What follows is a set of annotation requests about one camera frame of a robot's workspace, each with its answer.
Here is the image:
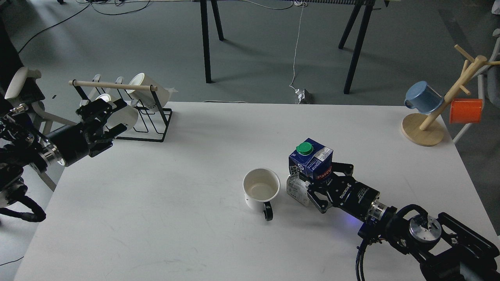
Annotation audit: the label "wooden mug tree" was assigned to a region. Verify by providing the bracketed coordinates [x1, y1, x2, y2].
[401, 41, 499, 146]

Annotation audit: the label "orange mug on tree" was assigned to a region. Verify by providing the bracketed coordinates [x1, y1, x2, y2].
[449, 98, 483, 123]

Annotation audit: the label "blue white milk carton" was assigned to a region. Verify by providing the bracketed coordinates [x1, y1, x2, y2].
[286, 138, 334, 207]

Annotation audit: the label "white mug black handle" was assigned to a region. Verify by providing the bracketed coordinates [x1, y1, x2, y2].
[243, 168, 280, 222]

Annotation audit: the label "white mug front on rack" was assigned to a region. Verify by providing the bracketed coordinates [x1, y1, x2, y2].
[91, 94, 139, 131]

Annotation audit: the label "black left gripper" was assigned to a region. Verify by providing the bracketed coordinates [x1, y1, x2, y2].
[45, 98, 127, 167]

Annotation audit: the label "black table legs left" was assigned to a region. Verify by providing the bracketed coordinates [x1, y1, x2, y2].
[200, 0, 225, 84]

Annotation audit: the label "black cables on floor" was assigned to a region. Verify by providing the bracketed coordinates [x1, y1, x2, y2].
[18, 0, 157, 55]

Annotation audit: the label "blue mug on tree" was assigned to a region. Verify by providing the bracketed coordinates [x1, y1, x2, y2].
[404, 81, 445, 114]

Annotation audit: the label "black table legs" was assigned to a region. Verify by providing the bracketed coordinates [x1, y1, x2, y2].
[338, 0, 376, 95]
[200, 0, 225, 84]

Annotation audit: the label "white mug rear on rack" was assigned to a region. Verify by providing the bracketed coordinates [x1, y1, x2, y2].
[126, 73, 172, 112]

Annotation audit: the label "black wire mug rack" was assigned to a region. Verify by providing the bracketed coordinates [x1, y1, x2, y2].
[68, 75, 173, 142]

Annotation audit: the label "grey power adapter on floor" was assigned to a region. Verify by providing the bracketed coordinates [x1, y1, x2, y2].
[295, 89, 313, 104]

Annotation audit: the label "white mug on rack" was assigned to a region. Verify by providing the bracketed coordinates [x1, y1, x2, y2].
[126, 73, 172, 112]
[91, 94, 139, 131]

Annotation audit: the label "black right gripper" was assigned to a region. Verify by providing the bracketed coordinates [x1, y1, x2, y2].
[301, 162, 382, 222]

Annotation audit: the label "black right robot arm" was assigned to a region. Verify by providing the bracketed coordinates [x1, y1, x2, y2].
[293, 162, 499, 281]

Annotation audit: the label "black table legs right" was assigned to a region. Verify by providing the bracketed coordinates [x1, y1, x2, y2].
[338, 0, 376, 95]

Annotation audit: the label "grey chair left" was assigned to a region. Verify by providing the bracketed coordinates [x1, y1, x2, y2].
[0, 67, 84, 192]

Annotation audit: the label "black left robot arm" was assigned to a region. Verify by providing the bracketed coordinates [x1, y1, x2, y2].
[1, 98, 127, 222]

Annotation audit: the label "white cable on floor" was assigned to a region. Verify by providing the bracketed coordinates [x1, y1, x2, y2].
[203, 0, 309, 104]

